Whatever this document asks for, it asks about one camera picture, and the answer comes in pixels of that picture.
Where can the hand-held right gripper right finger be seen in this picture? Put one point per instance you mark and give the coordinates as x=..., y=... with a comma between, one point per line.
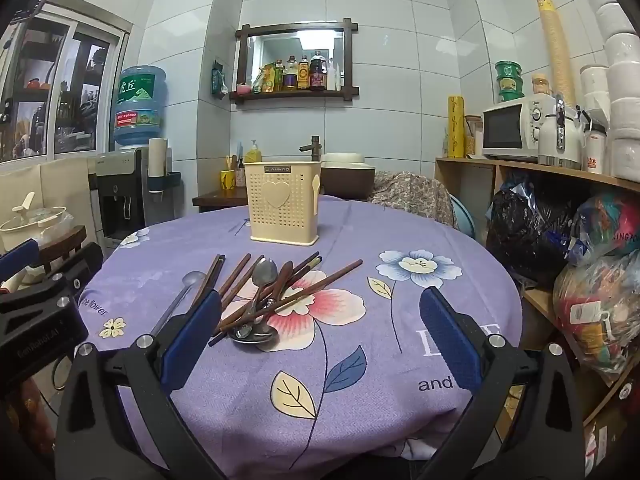
x=450, y=340

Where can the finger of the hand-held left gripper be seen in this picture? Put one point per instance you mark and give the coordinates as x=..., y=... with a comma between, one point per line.
x=80, y=265
x=20, y=260

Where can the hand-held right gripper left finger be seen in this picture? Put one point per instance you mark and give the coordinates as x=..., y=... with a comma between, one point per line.
x=192, y=345

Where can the wooden spoon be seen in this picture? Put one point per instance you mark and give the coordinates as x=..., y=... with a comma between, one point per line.
x=284, y=277

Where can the pile of chopsticks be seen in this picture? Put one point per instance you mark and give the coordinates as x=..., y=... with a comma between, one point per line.
x=325, y=280

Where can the cream perforated utensil holder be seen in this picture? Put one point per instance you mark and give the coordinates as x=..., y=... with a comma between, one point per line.
x=282, y=210

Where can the dark wooden stool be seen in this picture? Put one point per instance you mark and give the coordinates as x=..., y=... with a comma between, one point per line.
x=65, y=240

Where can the grey water dispenser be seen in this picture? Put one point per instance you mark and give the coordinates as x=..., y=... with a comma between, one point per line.
x=120, y=195

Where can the beige fabric panel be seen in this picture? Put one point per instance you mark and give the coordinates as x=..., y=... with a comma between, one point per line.
x=60, y=185

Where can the dark blue cup holder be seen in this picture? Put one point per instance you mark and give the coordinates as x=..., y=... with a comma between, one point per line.
x=167, y=182

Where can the light blue chair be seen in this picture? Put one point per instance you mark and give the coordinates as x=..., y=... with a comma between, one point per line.
x=464, y=217

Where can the white paper cup stack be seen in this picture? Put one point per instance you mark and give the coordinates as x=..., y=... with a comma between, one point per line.
x=157, y=160

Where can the black plastic bag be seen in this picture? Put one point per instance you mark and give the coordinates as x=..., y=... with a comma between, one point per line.
x=530, y=230

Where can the dark wooden side table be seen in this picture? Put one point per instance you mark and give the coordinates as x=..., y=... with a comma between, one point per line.
x=220, y=199

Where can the purple floral tablecloth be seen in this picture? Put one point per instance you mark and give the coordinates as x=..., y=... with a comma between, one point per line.
x=350, y=230

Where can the floral fabric chair cover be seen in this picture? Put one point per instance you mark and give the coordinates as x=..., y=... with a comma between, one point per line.
x=410, y=195

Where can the colourful plastic bag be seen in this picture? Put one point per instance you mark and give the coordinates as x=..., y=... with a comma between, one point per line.
x=600, y=310
x=610, y=225

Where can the blue water jug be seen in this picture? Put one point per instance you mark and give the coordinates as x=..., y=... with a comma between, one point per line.
x=140, y=105

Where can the sliding window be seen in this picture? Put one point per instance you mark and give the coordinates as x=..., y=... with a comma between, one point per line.
x=30, y=85

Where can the wooden shelf unit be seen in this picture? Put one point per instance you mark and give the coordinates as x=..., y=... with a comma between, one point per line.
x=465, y=165

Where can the cardboard box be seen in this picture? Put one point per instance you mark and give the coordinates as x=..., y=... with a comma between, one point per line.
x=610, y=440

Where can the yellow soap dispenser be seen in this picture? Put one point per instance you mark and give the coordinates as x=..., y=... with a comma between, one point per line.
x=253, y=154

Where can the white microwave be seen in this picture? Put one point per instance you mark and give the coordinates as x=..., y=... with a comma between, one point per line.
x=505, y=130

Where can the white electric kettle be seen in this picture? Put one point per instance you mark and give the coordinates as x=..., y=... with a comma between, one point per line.
x=560, y=140

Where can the bronze faucet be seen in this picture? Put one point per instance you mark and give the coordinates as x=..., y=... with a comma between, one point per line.
x=312, y=146

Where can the pink bowl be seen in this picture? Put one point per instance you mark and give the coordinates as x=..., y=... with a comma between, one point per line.
x=243, y=89

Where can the white thermos flask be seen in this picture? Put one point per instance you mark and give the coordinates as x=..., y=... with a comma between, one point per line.
x=596, y=150

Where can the yellow green packet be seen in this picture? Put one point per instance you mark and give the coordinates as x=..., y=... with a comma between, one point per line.
x=270, y=79

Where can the wooden framed mirror shelf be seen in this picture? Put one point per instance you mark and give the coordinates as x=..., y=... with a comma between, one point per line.
x=295, y=96

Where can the small glass jar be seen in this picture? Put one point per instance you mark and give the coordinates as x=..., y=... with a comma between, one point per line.
x=542, y=85

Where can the white bottle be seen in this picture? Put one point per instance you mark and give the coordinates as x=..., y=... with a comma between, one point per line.
x=335, y=79

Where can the yellow label bottle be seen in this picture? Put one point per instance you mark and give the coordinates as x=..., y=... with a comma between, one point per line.
x=304, y=76

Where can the dark sauce bottle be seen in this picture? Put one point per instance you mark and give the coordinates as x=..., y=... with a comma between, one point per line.
x=318, y=75

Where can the tall yellow paper cup stack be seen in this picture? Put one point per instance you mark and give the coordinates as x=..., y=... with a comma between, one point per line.
x=555, y=45

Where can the green wall packet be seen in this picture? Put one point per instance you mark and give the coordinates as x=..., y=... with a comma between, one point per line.
x=218, y=80

